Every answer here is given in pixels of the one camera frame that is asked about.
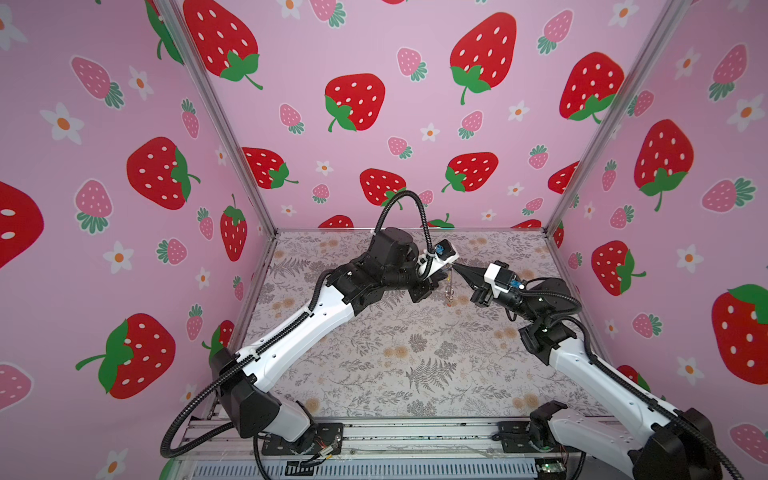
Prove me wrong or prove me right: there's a grey strap keyring yellow clasp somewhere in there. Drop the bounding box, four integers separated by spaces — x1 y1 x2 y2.
444 268 454 298

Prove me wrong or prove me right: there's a key with red tag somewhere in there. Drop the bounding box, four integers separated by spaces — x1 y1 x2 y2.
444 291 456 308

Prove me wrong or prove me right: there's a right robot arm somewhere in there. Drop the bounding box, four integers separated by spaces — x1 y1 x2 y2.
454 262 727 479

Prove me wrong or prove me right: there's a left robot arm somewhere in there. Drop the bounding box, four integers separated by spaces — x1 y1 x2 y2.
209 227 459 442

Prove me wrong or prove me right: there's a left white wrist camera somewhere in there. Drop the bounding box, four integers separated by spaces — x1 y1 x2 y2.
417 240 460 280

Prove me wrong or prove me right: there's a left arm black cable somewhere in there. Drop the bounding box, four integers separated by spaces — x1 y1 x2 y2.
373 190 434 253

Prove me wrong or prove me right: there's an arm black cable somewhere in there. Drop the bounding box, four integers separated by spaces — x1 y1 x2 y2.
509 278 745 480
373 190 434 253

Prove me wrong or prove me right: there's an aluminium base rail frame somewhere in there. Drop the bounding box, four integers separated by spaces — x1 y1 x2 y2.
161 411 641 479

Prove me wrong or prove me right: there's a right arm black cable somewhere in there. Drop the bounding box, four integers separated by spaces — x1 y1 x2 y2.
509 278 745 480

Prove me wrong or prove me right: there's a right corner aluminium post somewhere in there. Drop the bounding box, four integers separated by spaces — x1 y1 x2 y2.
544 0 690 240

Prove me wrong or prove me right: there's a corner aluminium post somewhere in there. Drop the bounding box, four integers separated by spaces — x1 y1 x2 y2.
158 1 277 238
544 0 690 240

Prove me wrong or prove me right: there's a left corner aluminium post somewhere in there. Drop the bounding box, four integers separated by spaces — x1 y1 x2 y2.
158 1 277 238

